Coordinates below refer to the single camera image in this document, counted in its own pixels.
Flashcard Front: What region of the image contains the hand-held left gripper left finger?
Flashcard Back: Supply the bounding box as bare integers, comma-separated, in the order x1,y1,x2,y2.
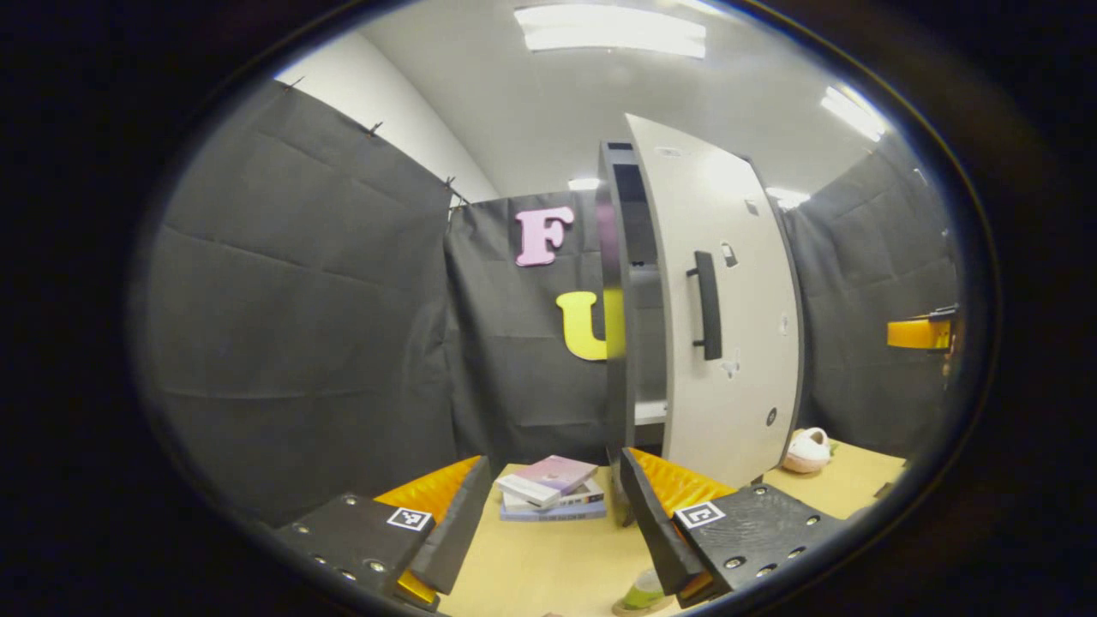
276,455,494,611

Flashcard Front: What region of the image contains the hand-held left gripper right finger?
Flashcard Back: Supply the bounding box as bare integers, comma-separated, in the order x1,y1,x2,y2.
618,447,848,611

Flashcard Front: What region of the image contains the green label bottle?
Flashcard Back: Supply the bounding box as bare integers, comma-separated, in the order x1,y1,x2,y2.
620,566,671,611

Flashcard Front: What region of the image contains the round cork coaster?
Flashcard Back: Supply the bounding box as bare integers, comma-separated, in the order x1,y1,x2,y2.
610,593,676,617

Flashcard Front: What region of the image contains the white cabinet door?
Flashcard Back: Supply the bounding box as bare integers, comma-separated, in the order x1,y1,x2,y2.
624,113,805,489

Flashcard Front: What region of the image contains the black cabinet door handle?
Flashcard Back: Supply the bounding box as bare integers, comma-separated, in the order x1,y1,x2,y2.
686,250,723,362

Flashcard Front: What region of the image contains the dark grey cabinet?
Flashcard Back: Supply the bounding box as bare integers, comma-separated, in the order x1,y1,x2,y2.
596,141,671,525

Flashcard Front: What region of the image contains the striped spine book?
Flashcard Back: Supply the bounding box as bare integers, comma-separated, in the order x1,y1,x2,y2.
502,480,606,510

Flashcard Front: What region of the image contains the white book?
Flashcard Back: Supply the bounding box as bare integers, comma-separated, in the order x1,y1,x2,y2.
497,473,562,508

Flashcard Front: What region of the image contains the long ceiling light strip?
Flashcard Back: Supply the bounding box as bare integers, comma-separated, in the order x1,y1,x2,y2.
820,86,888,142

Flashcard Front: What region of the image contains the black backdrop cloth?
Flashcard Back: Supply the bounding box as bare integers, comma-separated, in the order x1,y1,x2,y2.
141,79,961,525

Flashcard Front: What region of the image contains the large ceiling light panel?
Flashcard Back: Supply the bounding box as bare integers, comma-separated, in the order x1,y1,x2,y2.
514,4,707,59

